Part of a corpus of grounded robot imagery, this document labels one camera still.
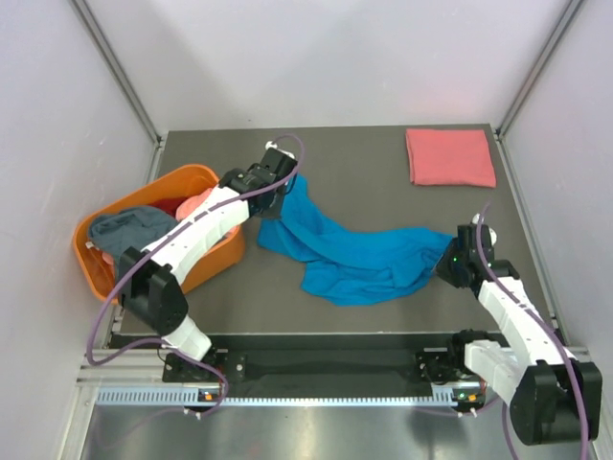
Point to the aluminium rail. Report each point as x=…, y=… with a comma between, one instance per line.
x=120, y=369

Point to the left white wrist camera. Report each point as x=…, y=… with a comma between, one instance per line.
x=280, y=146

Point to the right aluminium frame post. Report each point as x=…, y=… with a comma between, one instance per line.
x=569, y=13

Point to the folded pink t shirt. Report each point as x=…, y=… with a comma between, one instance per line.
x=449, y=157

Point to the grey t shirt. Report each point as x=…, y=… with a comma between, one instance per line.
x=135, y=227

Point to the red t shirt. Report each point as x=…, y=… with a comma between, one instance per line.
x=169, y=205

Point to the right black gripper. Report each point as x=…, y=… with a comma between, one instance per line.
x=442, y=266

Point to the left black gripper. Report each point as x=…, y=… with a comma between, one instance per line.
x=274, y=212

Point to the blue t shirt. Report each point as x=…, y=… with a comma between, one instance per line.
x=351, y=268

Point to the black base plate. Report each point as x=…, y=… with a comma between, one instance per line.
x=417, y=342

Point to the left aluminium frame post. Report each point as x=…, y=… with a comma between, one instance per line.
x=93, y=28

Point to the aluminium frame post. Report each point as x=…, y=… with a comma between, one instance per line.
x=569, y=13
x=93, y=28

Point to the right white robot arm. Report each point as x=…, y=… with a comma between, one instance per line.
x=551, y=396

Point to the light pink t shirt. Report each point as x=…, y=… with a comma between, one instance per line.
x=191, y=204

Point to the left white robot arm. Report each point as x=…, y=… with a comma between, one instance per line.
x=150, y=287

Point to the orange plastic basket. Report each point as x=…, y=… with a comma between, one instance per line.
x=188, y=180

